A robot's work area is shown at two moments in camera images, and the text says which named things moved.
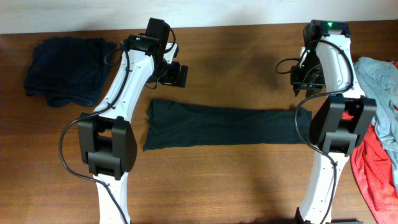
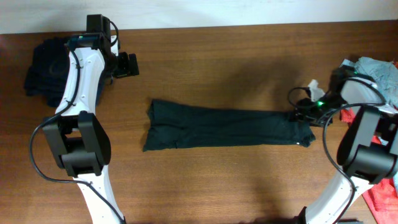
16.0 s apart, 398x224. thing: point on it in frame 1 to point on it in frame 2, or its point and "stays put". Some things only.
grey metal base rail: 346,221 stays put
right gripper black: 298,83 to 305,108
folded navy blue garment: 68,70 stays put
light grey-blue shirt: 380,78 stays put
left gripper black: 173,78 to 124,69
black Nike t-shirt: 175,124 stays put
